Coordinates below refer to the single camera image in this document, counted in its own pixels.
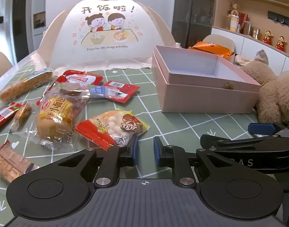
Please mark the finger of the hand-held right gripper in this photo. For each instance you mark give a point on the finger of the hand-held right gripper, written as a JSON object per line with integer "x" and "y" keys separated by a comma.
{"x": 229, "y": 141}
{"x": 261, "y": 128}

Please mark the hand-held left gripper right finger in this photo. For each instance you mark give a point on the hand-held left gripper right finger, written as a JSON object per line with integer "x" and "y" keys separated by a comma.
{"x": 157, "y": 152}

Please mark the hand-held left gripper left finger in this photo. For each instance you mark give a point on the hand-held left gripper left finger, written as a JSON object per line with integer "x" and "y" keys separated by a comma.
{"x": 134, "y": 151}

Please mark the pink cardboard box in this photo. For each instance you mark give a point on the pink cardboard box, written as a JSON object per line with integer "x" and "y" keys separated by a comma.
{"x": 206, "y": 99}

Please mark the red burger print snack packet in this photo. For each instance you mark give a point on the red burger print snack packet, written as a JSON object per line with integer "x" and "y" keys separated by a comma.
{"x": 80, "y": 78}

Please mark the green grid tablecloth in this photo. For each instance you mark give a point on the green grid tablecloth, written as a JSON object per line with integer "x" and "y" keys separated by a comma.
{"x": 139, "y": 123}

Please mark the red packet of white balls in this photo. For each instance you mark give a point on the red packet of white balls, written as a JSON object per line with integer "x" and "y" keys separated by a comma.
{"x": 111, "y": 125}

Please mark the beige teddy bear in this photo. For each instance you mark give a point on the beige teddy bear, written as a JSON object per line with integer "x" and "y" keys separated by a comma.
{"x": 274, "y": 94}

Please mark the small red snack packet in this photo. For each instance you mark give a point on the small red snack packet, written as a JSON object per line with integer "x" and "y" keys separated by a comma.
{"x": 122, "y": 91}

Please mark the small blue white packet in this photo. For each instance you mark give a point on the small blue white packet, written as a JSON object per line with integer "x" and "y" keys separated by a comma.
{"x": 99, "y": 91}

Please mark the beige cloth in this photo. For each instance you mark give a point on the beige cloth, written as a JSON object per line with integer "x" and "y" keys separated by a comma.
{"x": 243, "y": 61}

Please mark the grey cloth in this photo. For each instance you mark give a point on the grey cloth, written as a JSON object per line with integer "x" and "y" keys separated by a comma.
{"x": 261, "y": 57}

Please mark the white low cabinet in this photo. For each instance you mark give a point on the white low cabinet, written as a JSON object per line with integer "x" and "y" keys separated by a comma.
{"x": 246, "y": 46}

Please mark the small bread packet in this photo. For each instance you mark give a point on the small bread packet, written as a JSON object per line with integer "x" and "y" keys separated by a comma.
{"x": 54, "y": 118}

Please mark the golden figurine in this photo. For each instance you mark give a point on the golden figurine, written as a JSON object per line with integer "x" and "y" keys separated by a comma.
{"x": 268, "y": 37}
{"x": 281, "y": 43}

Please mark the clear packet of brown cake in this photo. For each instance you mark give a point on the clear packet of brown cake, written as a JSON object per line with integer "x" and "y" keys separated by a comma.
{"x": 70, "y": 88}

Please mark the orange snack bag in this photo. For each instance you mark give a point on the orange snack bag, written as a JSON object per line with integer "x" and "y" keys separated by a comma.
{"x": 213, "y": 48}

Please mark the beige chair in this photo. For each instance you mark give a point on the beige chair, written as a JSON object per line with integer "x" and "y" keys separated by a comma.
{"x": 1, "y": 63}
{"x": 220, "y": 39}

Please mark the white cartoon print food cover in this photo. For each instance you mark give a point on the white cartoon print food cover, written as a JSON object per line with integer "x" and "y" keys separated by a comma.
{"x": 106, "y": 52}

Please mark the yellow white bottle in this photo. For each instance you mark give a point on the yellow white bottle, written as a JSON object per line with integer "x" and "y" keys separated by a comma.
{"x": 233, "y": 23}

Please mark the small brown snack packet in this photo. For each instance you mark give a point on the small brown snack packet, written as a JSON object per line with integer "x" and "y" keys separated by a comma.
{"x": 22, "y": 113}

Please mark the brown wafer snack packet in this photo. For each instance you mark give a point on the brown wafer snack packet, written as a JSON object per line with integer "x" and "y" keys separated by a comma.
{"x": 9, "y": 163}

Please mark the corn stick snack packet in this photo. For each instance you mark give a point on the corn stick snack packet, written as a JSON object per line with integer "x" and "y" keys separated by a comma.
{"x": 23, "y": 85}

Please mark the dark glass cabinet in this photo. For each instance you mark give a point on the dark glass cabinet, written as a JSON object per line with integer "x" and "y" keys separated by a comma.
{"x": 194, "y": 11}

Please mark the red sausage packet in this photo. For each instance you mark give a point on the red sausage packet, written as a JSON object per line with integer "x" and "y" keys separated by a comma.
{"x": 3, "y": 117}

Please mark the dark door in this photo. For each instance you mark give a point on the dark door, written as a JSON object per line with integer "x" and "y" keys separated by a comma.
{"x": 20, "y": 26}

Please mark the black wall hook rail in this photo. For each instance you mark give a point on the black wall hook rail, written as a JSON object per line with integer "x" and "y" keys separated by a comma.
{"x": 281, "y": 19}

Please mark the wooden wall shelf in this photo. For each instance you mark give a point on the wooden wall shelf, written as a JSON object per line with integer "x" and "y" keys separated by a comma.
{"x": 253, "y": 2}

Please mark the black wall switch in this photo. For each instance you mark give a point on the black wall switch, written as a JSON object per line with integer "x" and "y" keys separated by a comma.
{"x": 0, "y": 20}

